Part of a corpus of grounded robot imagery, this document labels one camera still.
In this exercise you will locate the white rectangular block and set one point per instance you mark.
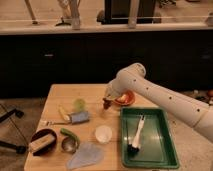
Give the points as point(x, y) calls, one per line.
point(40, 143)

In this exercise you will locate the white handled black brush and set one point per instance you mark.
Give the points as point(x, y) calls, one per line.
point(133, 147)

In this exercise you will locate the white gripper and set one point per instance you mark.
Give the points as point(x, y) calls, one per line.
point(111, 92)

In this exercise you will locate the green pepper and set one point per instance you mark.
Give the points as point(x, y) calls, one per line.
point(70, 134)

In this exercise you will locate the light green small cup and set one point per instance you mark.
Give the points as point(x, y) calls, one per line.
point(79, 105)

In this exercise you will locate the pale round food item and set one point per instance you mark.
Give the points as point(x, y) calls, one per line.
point(123, 98)

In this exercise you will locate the orange bowl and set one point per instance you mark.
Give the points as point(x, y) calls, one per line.
point(129, 101)

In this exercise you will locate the white paper cup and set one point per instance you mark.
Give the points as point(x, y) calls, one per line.
point(103, 134)

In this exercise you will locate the dark round bowl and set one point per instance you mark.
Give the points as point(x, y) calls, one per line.
point(49, 147)

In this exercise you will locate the dark red grapes bunch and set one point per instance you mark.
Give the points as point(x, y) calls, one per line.
point(107, 104)

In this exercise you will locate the small metal bowl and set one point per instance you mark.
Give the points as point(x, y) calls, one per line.
point(69, 145)

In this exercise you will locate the metal fork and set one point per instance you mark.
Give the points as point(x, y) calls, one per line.
point(50, 123)

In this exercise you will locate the green plastic tray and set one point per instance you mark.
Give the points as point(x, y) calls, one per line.
point(156, 147)

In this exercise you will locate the blue grey sponge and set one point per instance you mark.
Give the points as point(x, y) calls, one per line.
point(80, 117)

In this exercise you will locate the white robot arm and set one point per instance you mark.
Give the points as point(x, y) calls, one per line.
point(194, 113)

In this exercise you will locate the cluttered items at right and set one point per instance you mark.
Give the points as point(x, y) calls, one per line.
point(204, 96)

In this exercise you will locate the yellow banana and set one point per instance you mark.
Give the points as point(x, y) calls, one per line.
point(64, 114)

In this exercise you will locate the light blue cloth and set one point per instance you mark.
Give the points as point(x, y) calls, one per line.
point(87, 154)

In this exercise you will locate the wooden table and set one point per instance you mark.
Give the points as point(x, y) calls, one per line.
point(65, 95)

